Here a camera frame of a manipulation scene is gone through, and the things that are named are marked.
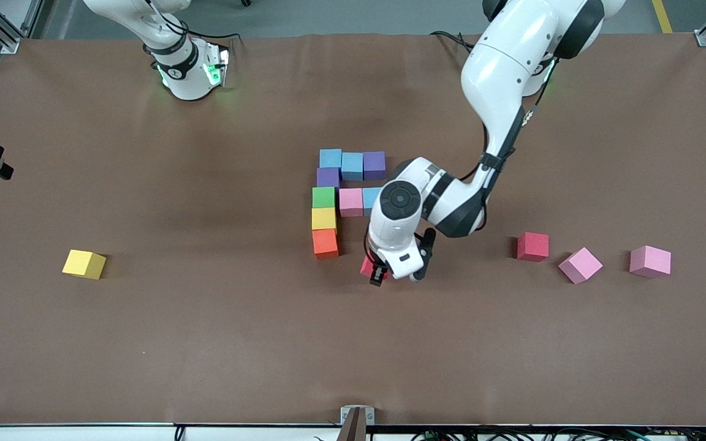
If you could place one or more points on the blue foam block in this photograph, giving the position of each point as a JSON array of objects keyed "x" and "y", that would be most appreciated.
[
  {"x": 352, "y": 166},
  {"x": 330, "y": 158},
  {"x": 369, "y": 199}
]

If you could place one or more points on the red foam block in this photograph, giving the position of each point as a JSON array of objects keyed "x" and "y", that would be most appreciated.
[
  {"x": 366, "y": 266},
  {"x": 532, "y": 246}
]

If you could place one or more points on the yellow foam block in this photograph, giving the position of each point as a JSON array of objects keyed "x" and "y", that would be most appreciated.
[
  {"x": 323, "y": 218},
  {"x": 83, "y": 264}
]

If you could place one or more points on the orange foam block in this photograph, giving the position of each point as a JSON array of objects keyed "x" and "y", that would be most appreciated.
[{"x": 325, "y": 244}]

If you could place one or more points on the green foam block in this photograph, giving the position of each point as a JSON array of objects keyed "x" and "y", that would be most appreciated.
[{"x": 323, "y": 197}]

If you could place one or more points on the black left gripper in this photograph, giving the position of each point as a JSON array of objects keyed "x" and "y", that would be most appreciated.
[{"x": 379, "y": 270}]

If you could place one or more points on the purple foam block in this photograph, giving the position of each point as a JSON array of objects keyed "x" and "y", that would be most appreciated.
[
  {"x": 374, "y": 165},
  {"x": 328, "y": 177}
]

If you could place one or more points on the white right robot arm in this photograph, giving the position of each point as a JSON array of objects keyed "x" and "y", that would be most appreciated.
[{"x": 184, "y": 79}]

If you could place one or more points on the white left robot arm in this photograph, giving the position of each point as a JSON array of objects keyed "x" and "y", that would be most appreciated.
[{"x": 500, "y": 61}]

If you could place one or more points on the metal table edge bracket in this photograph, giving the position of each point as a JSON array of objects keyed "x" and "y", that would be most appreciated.
[{"x": 357, "y": 419}]

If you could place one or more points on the pink foam block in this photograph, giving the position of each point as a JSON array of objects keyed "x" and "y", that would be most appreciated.
[
  {"x": 580, "y": 265},
  {"x": 350, "y": 202},
  {"x": 650, "y": 261}
]

